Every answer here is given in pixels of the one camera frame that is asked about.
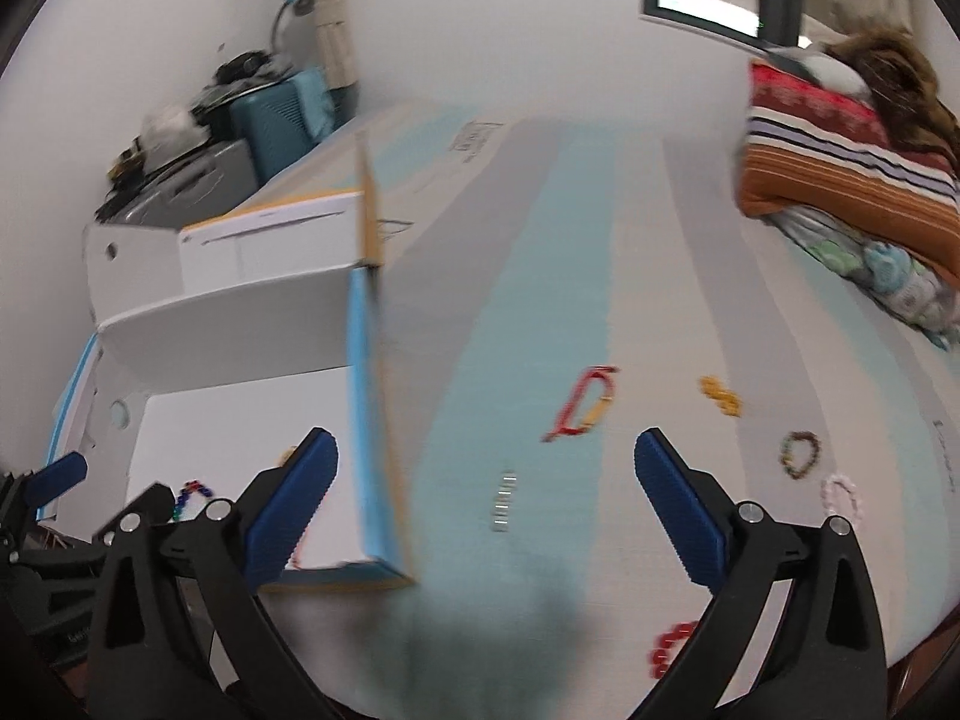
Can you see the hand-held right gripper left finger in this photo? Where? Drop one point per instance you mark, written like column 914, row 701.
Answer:
column 296, row 502

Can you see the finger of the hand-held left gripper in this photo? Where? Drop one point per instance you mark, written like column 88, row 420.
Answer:
column 64, row 474

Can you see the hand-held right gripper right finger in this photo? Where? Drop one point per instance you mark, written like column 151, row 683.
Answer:
column 679, row 502

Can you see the white and yellow cardboard box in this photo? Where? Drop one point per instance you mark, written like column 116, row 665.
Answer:
column 247, row 420

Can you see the striped bed sheet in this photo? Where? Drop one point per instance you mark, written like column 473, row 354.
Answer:
column 540, row 255

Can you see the floral quilt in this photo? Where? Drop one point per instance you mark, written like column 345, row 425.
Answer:
column 877, row 262

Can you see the grey storage box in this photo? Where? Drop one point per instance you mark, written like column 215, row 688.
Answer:
column 180, row 184

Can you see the white plastic bag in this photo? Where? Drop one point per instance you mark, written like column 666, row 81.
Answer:
column 169, row 124

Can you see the teal suitcase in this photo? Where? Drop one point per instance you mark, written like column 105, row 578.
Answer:
column 281, row 124

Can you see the striped red and orange blanket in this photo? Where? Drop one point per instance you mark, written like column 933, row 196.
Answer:
column 825, row 150

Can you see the black clutter pile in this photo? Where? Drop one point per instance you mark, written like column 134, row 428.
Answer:
column 244, row 71

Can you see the brown fur blanket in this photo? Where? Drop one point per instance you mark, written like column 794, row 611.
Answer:
column 900, row 75

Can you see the blue desk lamp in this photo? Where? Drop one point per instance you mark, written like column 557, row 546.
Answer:
column 296, row 0

